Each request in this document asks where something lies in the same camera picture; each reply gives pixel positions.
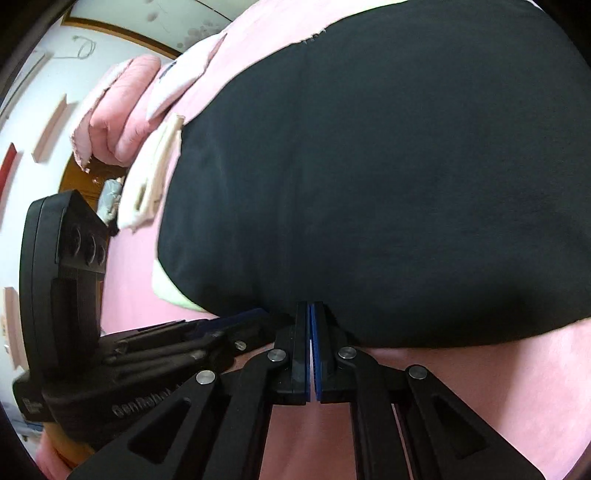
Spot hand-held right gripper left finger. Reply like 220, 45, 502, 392
67, 302, 311, 480

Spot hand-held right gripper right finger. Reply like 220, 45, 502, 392
310, 302, 546, 480

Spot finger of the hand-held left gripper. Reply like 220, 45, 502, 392
115, 323, 291, 370
99, 308, 278, 344

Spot green and black garment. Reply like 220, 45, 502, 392
151, 0, 591, 348

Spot folded cream clothes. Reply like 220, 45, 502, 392
117, 115, 186, 230

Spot folded grey cloth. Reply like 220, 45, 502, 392
97, 179, 123, 219

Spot wooden headboard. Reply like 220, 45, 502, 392
58, 154, 126, 219

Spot pink bed blanket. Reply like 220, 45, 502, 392
37, 0, 591, 480

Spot folded pink quilt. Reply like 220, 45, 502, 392
69, 54, 163, 172

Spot white pillow with blue print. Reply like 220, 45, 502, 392
147, 32, 228, 121

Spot floral wardrobe doors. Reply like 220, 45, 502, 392
62, 0, 247, 60

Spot red wall shelf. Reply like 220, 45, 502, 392
0, 142, 22, 191

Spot pale wall shelf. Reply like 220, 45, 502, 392
31, 93, 68, 163

